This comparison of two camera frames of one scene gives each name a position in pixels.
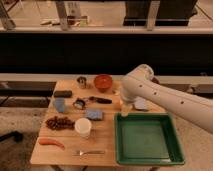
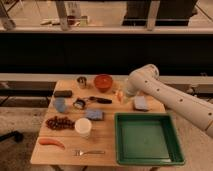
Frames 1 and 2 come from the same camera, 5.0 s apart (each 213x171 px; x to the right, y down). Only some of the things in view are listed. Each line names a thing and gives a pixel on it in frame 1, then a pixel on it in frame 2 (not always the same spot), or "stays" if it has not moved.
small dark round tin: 79,104 stays
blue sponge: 93,114 stays
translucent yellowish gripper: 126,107 -> 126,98
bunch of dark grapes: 60,124 stays
